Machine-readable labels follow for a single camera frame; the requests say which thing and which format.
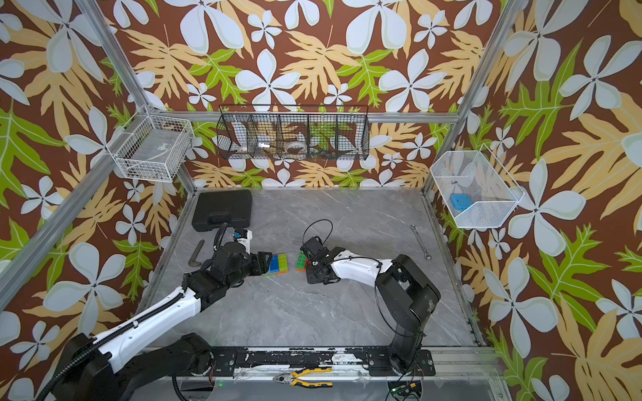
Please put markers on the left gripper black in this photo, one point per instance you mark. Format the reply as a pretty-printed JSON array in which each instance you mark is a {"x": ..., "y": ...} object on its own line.
[{"x": 260, "y": 262}]

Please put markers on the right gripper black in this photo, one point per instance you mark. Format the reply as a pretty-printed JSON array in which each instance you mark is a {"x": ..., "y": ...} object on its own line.
[{"x": 308, "y": 275}]

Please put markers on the small dark green lego brick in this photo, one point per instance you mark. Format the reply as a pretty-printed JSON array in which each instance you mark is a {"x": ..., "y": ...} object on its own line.
[{"x": 301, "y": 262}]

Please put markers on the lime green lego brick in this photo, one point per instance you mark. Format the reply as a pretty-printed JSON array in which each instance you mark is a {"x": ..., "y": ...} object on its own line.
[{"x": 283, "y": 263}]

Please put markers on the dark blue upturned lego brick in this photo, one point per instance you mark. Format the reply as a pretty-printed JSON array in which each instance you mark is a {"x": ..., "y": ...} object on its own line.
[{"x": 274, "y": 267}]

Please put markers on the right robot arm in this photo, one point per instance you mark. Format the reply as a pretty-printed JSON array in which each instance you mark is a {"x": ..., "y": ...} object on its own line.
[{"x": 408, "y": 294}]

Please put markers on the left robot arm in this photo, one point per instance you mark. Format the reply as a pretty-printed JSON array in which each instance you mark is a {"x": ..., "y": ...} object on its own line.
[{"x": 114, "y": 364}]

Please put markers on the grey allen key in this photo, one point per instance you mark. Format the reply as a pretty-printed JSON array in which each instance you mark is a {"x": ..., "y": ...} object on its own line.
[{"x": 193, "y": 262}]

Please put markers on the black plastic tool case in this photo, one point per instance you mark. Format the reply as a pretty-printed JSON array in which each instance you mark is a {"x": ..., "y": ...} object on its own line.
[{"x": 214, "y": 208}]

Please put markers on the silver combination wrench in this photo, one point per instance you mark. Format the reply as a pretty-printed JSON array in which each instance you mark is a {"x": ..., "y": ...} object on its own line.
[{"x": 422, "y": 245}]

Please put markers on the yellow black pliers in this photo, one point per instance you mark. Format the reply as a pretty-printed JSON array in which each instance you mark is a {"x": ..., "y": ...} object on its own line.
[{"x": 299, "y": 378}]

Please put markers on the blue sponge in basket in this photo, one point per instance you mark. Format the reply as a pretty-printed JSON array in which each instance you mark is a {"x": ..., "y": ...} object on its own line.
[{"x": 461, "y": 202}]

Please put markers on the aluminium frame post left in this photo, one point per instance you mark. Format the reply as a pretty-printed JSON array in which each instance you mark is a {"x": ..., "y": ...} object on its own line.
[{"x": 124, "y": 70}]

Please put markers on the aluminium frame post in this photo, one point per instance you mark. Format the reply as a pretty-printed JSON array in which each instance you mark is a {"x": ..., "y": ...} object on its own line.
[
  {"x": 467, "y": 71},
  {"x": 124, "y": 70}
]

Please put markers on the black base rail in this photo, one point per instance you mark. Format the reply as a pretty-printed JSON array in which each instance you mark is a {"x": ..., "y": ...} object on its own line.
[{"x": 371, "y": 361}]

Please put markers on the black wire basket centre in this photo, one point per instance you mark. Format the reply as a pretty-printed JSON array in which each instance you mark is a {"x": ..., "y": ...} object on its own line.
[{"x": 298, "y": 132}]

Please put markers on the white wire basket left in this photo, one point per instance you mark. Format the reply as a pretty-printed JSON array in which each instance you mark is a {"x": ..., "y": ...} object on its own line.
[{"x": 151, "y": 146}]

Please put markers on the white wire basket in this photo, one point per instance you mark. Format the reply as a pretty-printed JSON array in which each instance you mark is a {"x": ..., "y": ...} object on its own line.
[
  {"x": 481, "y": 175},
  {"x": 151, "y": 146}
]

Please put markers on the white wire basket right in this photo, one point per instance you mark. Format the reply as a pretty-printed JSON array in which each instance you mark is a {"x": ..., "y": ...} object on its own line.
[{"x": 481, "y": 175}]

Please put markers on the aluminium frame post right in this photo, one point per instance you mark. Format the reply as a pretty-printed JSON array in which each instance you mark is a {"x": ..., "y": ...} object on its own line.
[{"x": 467, "y": 71}]

